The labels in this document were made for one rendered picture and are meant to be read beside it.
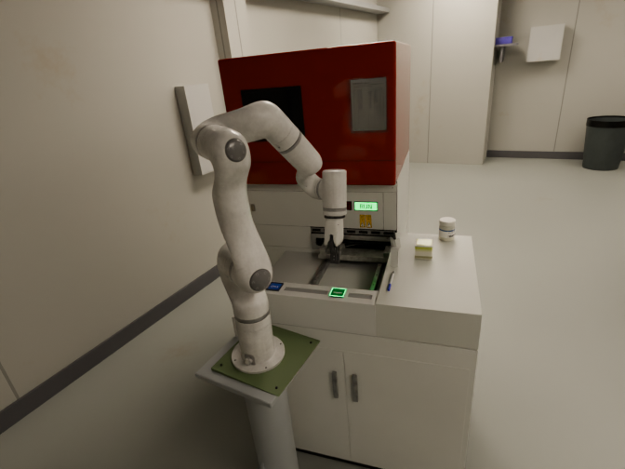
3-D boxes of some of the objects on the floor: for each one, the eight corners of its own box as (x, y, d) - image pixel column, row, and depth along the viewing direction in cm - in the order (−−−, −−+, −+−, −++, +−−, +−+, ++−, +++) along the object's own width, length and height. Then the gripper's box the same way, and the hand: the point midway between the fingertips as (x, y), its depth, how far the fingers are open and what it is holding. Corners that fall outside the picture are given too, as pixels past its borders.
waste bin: (619, 163, 577) (631, 114, 549) (626, 172, 534) (639, 121, 505) (576, 161, 604) (585, 115, 575) (578, 170, 560) (589, 122, 531)
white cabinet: (299, 363, 247) (285, 251, 214) (457, 389, 217) (469, 263, 183) (257, 452, 192) (229, 320, 159) (460, 503, 162) (478, 354, 128)
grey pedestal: (283, 625, 131) (246, 470, 98) (191, 558, 152) (134, 410, 118) (343, 489, 171) (332, 346, 138) (264, 451, 192) (237, 318, 158)
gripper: (339, 217, 125) (339, 270, 129) (350, 210, 139) (350, 258, 143) (318, 216, 128) (319, 268, 132) (330, 209, 142) (330, 257, 146)
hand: (335, 258), depth 137 cm, fingers closed
